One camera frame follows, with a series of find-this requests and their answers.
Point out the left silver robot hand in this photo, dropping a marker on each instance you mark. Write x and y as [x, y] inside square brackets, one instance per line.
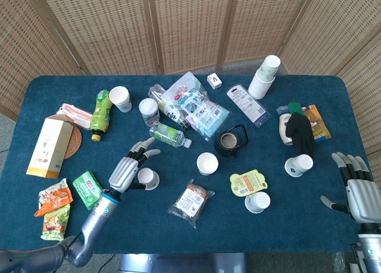
[123, 173]

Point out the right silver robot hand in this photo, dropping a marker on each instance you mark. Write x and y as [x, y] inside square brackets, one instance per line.
[361, 200]

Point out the white paper cup green flower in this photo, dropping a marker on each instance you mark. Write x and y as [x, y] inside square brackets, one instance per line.
[149, 178]

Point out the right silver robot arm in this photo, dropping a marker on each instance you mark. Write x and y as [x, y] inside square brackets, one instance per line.
[370, 249]

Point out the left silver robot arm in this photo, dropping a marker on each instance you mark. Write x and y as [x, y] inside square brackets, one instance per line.
[95, 222]

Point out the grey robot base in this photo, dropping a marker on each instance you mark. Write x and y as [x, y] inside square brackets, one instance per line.
[181, 262]

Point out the white paper cup blue logo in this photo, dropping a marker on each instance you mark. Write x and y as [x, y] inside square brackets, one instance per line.
[297, 166]

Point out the white paper cup upright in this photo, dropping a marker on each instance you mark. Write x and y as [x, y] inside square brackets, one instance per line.
[207, 163]

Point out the white paper cup blue flower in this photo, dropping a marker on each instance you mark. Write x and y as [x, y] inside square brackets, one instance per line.
[257, 202]

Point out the green tissue pack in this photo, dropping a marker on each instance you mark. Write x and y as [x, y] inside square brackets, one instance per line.
[87, 188]

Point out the blue felt table cover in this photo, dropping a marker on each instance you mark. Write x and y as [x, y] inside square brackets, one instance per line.
[143, 225]

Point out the clear water bottle green label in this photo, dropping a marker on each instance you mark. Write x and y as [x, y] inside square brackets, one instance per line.
[168, 134]

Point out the green drink bottle yellow cap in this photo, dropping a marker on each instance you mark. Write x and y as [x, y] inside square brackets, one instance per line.
[100, 114]

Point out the white wet wipes canister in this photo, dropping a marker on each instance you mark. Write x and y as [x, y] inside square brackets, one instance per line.
[148, 109]

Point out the orange snack bag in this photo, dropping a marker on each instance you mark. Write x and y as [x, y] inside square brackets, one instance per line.
[55, 197]

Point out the sandwich in clear wrapper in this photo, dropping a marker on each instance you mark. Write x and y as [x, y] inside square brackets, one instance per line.
[190, 203]

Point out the bottle with white-green label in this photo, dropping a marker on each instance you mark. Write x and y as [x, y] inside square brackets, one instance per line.
[168, 114]

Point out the pink striped package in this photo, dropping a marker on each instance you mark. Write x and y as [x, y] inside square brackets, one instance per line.
[76, 114]

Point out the short stack of paper cups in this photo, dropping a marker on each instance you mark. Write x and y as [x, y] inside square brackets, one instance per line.
[119, 96]

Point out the beige carton box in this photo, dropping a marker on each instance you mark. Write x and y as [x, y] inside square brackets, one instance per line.
[49, 148]

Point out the green yellow snack bag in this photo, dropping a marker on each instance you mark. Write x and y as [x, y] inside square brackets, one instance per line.
[55, 224]

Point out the orange yellow flat package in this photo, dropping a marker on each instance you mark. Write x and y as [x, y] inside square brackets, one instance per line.
[320, 124]

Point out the black glove green cuff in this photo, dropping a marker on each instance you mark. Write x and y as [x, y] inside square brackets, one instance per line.
[300, 133]

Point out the clear bag with blue cloth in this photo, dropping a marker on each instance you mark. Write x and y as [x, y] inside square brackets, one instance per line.
[199, 109]

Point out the white squeeze sauce bottle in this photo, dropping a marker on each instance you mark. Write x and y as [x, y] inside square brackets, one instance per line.
[283, 127]

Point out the small white box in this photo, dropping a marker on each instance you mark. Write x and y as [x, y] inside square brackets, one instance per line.
[215, 80]

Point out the dark blue blister pack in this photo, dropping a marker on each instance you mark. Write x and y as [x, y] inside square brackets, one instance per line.
[248, 105]

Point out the tall stack of paper cups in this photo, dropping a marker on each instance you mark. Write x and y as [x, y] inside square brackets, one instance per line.
[263, 79]

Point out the wicker folding screen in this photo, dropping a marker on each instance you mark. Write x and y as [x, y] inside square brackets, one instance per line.
[190, 23]

